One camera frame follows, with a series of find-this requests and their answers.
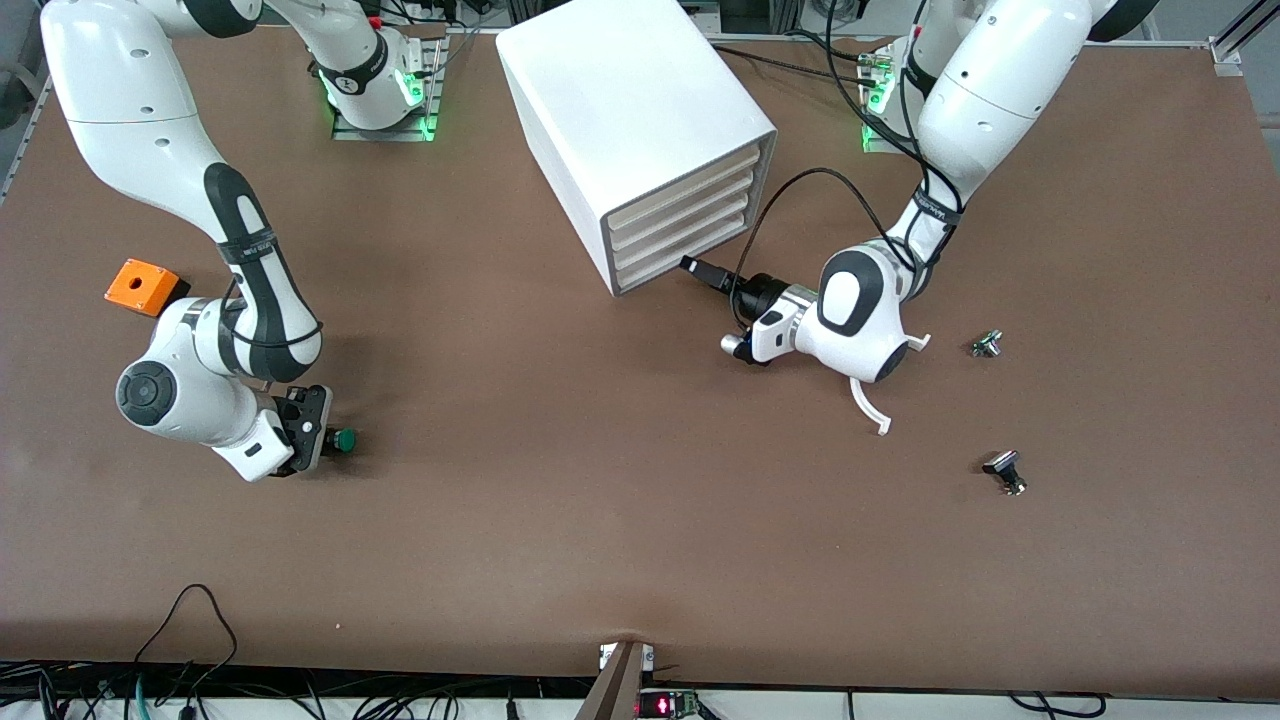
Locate white lowest cabinet drawer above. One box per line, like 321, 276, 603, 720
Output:
614, 210, 751, 295

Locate white curved plastic arc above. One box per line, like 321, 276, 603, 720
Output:
850, 333, 933, 437

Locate orange box black base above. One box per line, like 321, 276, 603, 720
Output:
104, 259, 191, 318

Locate circuit board red light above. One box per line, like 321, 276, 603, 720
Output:
636, 688, 706, 720

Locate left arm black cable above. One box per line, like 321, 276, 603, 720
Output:
740, 168, 916, 331

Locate thin black looped cable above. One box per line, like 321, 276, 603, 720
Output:
130, 584, 241, 691

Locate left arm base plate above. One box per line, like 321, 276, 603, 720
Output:
860, 40, 931, 156

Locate black cable on table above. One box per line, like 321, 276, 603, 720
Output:
712, 44, 881, 89

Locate black silver switch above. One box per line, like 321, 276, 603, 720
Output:
982, 450, 1028, 497

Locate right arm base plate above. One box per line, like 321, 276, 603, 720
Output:
332, 25, 446, 143

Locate wooden post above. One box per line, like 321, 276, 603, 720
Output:
575, 641, 649, 720

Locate aluminium frame profile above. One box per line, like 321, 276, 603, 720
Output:
1208, 0, 1280, 67

